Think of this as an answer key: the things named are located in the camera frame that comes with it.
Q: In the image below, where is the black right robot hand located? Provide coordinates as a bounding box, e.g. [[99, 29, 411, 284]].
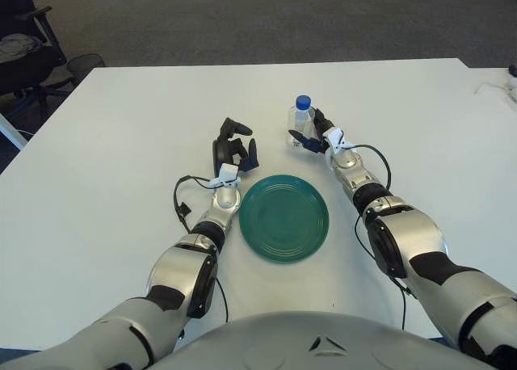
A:
[[287, 107, 336, 155]]

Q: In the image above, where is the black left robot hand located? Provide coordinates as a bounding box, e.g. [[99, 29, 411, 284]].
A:
[[212, 117, 259, 176]]

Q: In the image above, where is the clear bottle with blue cap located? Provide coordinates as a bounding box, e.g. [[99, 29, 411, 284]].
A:
[[286, 95, 317, 149]]

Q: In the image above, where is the green round plate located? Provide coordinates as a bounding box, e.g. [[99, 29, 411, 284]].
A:
[[238, 174, 330, 264]]

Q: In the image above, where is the white table leg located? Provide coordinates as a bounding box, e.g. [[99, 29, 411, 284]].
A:
[[0, 113, 28, 151]]

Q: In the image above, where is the black office chair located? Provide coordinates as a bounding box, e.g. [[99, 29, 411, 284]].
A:
[[0, 0, 76, 116]]

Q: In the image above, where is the grey robot torso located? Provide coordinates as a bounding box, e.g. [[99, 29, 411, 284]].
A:
[[151, 311, 498, 370]]

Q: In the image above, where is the grey cloth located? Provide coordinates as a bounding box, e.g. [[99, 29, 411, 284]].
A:
[[0, 33, 41, 62]]

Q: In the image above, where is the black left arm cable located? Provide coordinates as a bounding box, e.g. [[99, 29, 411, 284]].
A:
[[173, 175, 230, 343]]

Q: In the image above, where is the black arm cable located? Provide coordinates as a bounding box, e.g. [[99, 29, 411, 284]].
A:
[[173, 175, 230, 343], [347, 144, 413, 330]]

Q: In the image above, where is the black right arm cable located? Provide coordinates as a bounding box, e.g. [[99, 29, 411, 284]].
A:
[[347, 144, 413, 330]]

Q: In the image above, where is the black wire mesh wastebasket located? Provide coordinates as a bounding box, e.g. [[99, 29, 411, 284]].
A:
[[65, 53, 107, 78]]

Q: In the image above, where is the thin white cable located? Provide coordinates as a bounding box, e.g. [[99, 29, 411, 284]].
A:
[[474, 81, 514, 96]]

